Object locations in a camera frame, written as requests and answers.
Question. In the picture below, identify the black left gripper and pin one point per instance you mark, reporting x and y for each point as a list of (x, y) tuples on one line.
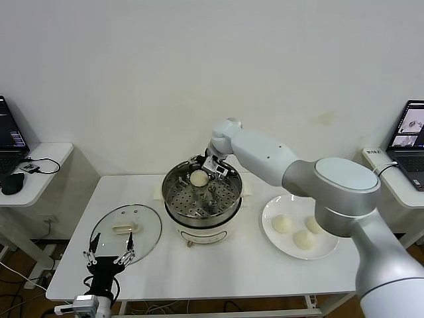
[(104, 271)]

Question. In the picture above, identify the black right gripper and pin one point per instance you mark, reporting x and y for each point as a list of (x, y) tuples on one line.
[(209, 155)]

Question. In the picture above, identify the white steamed baozi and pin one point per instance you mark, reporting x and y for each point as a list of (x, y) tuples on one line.
[(313, 225), (304, 239), (282, 224), (199, 178)]

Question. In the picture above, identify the round glass pot lid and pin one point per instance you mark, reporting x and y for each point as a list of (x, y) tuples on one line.
[(142, 215)]

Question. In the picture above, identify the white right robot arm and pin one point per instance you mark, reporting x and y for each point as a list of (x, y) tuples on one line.
[(265, 155)]

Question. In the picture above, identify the perforated steel steamer basket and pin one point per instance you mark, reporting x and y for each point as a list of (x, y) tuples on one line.
[(185, 205)]

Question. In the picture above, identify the cream electric cooker pot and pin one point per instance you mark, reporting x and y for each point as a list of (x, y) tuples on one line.
[(203, 236)]

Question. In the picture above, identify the white floor power strip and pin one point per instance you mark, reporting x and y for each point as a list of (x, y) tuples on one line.
[(39, 281)]

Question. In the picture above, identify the round white plate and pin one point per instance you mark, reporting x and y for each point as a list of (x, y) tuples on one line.
[(278, 245)]

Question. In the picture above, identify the small black hub with label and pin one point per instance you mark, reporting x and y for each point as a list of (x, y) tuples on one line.
[(30, 167)]

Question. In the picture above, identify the white side desk with mouse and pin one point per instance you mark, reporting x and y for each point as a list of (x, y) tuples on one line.
[(49, 152)]

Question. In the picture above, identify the black computer mouse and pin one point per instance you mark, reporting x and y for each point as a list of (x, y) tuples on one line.
[(13, 183)]

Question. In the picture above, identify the black laptop with dark screen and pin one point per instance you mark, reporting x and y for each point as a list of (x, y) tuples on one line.
[(10, 132)]

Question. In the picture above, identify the white side desk with remote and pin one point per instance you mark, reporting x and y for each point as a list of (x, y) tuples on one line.
[(402, 193)]

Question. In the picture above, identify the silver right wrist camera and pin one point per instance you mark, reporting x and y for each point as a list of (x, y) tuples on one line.
[(215, 168)]

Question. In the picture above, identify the white wall socket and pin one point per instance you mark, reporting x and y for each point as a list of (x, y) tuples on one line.
[(49, 219)]

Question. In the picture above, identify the white table leg frame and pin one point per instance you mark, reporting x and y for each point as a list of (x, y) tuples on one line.
[(265, 312)]

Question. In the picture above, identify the grey laptop showing camera views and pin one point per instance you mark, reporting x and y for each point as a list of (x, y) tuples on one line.
[(410, 162)]

